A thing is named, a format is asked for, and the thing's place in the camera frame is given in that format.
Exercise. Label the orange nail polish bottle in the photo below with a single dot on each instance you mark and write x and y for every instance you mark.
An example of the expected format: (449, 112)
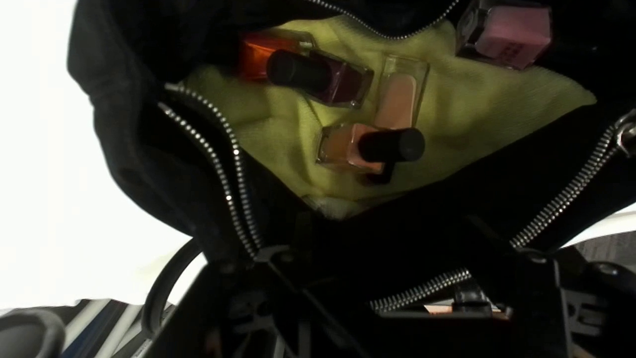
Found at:
(254, 58)

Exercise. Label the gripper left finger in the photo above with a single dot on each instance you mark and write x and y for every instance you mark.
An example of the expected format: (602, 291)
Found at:
(233, 318)

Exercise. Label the pale peach nail polish bottle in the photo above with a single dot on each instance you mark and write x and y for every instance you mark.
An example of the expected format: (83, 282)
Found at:
(397, 99)

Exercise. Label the pink nail polish bottle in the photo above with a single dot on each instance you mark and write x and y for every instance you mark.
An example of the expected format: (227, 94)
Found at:
(512, 35)

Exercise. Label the yellow-green cloth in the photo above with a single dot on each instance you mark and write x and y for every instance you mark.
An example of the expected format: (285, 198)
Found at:
(477, 119)

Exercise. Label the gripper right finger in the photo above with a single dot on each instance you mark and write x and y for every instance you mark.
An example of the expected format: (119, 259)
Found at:
(541, 308)

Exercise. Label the black zipper bag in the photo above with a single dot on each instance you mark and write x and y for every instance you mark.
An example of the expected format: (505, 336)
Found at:
(427, 233)

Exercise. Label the dark red nail polish bottle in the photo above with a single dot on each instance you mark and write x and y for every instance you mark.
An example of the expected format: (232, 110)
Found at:
(343, 82)

